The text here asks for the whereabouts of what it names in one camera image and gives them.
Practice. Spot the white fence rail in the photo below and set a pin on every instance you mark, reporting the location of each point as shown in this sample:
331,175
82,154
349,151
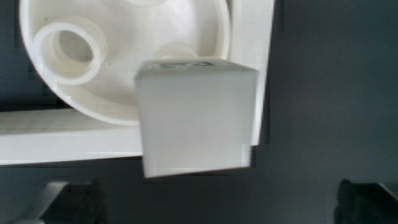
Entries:
56,136
249,51

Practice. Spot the white front fence rail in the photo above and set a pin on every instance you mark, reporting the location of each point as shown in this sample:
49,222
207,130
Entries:
56,136

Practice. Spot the white round stool seat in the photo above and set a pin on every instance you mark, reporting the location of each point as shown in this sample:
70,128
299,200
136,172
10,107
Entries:
93,37

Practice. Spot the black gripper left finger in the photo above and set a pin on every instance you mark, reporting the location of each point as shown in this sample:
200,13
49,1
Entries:
70,204

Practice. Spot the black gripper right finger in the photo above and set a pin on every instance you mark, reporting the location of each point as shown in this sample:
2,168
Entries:
367,204

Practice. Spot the white stool leg with tag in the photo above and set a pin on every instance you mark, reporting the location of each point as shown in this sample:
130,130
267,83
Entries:
196,99

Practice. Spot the white right fence rail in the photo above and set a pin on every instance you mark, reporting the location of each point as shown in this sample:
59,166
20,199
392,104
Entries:
249,51

